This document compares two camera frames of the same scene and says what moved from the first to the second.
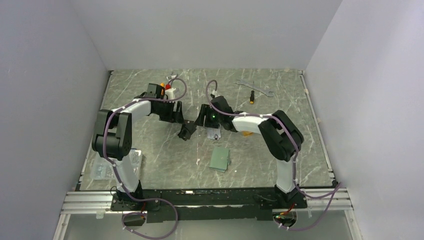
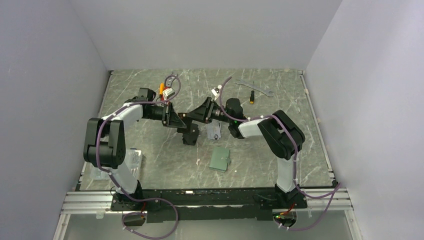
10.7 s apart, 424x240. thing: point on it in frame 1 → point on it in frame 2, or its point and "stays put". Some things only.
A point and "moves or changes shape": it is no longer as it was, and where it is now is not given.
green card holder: (220, 159) stays put
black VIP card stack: (188, 127) moves or changes shape
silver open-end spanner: (266, 92) stays put
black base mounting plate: (180, 205) stays put
